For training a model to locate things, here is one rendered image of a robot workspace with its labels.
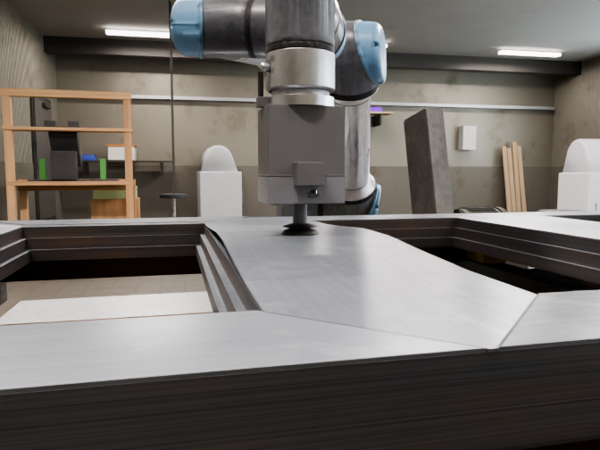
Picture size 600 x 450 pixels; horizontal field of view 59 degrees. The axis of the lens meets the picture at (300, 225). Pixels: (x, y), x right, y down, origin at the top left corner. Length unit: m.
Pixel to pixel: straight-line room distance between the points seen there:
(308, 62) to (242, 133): 9.93
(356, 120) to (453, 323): 0.88
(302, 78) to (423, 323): 0.34
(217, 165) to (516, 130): 6.52
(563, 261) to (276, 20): 0.46
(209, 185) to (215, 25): 8.92
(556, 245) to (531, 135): 11.96
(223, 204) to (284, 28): 9.10
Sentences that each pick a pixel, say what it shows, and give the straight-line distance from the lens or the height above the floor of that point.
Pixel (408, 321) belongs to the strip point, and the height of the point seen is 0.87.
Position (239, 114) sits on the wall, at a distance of 10.52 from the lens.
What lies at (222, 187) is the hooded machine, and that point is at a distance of 9.63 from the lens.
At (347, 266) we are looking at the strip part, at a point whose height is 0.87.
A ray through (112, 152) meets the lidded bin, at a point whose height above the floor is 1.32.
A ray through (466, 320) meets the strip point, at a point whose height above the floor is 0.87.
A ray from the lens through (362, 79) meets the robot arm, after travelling 1.07.
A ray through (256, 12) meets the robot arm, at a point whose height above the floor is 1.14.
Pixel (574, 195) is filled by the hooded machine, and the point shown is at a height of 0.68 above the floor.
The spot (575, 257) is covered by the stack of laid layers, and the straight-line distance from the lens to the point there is 0.75.
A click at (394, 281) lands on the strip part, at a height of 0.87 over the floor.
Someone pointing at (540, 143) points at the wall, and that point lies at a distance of 12.85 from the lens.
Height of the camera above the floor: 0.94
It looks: 5 degrees down
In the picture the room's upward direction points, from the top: straight up
